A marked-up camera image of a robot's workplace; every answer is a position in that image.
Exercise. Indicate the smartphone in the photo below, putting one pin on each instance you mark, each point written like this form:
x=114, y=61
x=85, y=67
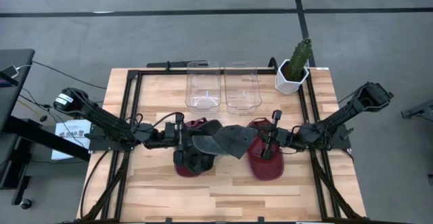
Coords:
x=8, y=71

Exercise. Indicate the black baseball cap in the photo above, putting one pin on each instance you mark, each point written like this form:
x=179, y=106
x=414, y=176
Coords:
x=233, y=139
x=198, y=163

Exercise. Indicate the green cactus plant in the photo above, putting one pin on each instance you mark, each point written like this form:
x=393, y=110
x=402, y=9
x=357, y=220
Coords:
x=299, y=58

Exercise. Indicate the small black round object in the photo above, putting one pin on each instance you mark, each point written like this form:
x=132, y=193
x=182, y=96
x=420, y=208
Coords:
x=43, y=118

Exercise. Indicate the maroon baseball cap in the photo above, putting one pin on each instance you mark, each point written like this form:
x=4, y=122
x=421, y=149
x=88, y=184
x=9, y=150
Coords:
x=184, y=172
x=264, y=168

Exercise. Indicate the black caster wheel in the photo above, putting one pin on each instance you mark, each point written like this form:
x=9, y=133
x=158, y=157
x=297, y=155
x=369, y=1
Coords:
x=25, y=204

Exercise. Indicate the black metal table frame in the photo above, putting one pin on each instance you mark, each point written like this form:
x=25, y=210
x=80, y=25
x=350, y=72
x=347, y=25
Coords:
x=162, y=71

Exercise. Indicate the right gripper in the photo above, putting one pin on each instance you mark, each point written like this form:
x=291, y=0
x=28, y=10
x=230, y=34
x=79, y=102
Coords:
x=285, y=137

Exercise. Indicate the black side table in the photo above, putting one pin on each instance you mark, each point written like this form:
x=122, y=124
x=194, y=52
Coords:
x=10, y=95

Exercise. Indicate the clear plastic bin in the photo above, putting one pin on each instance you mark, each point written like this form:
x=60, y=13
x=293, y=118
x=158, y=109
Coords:
x=203, y=88
x=243, y=88

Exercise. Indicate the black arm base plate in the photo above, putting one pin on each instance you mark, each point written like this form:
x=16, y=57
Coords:
x=343, y=142
x=101, y=144

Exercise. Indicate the white printed paper sheet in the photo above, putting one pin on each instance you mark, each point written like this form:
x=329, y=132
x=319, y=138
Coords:
x=71, y=126

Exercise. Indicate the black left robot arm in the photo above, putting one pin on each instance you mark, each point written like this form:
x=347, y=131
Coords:
x=101, y=119

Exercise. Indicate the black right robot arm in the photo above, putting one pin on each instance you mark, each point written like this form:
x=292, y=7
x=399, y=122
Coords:
x=338, y=115

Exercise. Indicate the white hexagonal plant pot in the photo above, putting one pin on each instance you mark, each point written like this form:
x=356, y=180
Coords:
x=285, y=85

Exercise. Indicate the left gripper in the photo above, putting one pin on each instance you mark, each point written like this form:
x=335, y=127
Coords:
x=166, y=136

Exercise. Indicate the black edge bracket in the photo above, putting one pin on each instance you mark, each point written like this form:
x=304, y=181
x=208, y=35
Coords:
x=159, y=64

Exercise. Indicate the black table clamp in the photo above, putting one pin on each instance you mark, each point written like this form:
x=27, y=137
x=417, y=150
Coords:
x=261, y=220
x=168, y=221

